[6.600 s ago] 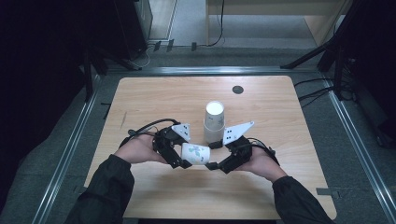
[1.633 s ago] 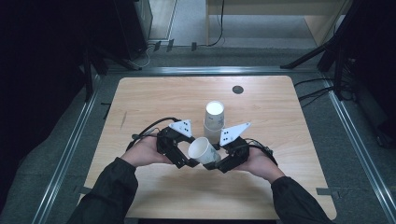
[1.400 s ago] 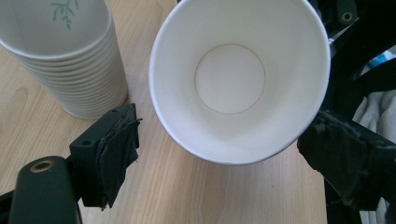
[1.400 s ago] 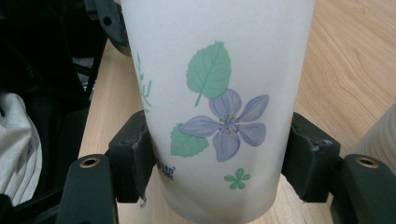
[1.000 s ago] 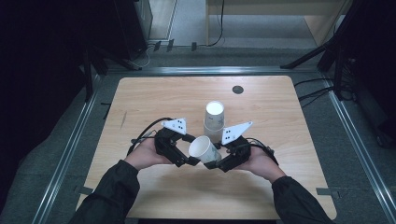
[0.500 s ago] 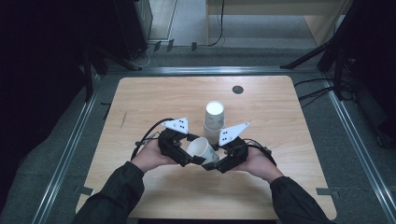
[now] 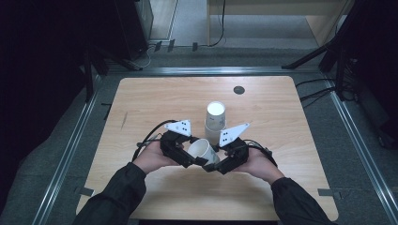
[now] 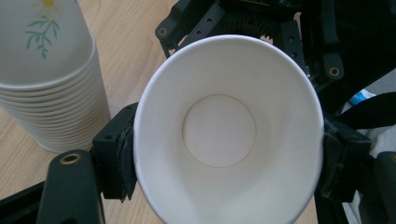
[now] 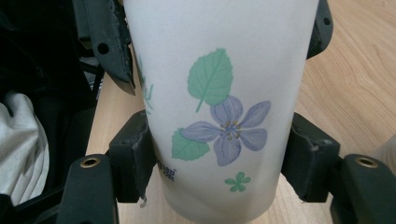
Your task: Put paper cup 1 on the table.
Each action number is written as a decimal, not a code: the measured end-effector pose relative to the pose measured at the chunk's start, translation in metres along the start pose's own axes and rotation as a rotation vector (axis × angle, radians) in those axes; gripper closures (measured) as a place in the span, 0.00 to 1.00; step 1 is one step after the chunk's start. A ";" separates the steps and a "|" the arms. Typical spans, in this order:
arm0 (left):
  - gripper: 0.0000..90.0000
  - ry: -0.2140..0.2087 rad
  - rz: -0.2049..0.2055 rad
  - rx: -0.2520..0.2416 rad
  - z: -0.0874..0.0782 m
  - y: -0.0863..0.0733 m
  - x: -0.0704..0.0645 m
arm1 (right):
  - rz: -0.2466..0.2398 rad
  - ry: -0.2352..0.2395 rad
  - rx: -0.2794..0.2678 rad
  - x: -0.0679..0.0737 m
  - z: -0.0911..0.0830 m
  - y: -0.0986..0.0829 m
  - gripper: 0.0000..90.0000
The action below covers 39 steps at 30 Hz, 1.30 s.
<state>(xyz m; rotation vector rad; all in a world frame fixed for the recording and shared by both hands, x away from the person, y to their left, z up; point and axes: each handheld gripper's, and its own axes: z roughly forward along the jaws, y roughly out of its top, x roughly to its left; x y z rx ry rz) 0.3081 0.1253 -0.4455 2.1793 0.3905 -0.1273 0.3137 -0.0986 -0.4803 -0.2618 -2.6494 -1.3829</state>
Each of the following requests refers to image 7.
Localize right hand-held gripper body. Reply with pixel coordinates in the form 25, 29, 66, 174
215, 122, 251, 175

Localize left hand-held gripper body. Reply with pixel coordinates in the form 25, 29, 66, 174
159, 119, 196, 169

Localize white printed paper cup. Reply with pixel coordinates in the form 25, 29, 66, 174
187, 138, 221, 167

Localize person's right hand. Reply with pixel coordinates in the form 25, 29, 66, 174
233, 146, 278, 186

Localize person's left hand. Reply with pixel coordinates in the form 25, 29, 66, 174
131, 140, 180, 175

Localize grey tape strip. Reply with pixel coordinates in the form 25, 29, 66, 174
317, 187, 343, 200
74, 187, 96, 198

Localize black metal stand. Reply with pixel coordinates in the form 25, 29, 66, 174
82, 46, 109, 103

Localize black cabinet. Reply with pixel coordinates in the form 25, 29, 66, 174
114, 0, 154, 61

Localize black tripod stand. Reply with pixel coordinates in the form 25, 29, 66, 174
281, 0, 364, 101

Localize light wooden furniture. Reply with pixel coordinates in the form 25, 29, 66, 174
206, 0, 355, 48

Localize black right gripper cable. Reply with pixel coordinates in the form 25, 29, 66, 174
243, 139, 279, 167

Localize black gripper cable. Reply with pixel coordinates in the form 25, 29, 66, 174
130, 119, 178, 162
243, 139, 279, 167

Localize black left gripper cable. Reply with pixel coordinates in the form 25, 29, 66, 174
130, 119, 178, 162

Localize metal floor rail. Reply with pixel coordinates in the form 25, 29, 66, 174
31, 74, 101, 225
107, 66, 323, 77
322, 74, 398, 225

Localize white floor cable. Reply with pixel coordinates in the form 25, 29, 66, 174
136, 43, 158, 68

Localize black floor cables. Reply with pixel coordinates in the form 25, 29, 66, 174
295, 78, 337, 110

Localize black hanging cable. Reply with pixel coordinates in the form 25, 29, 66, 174
208, 0, 227, 48

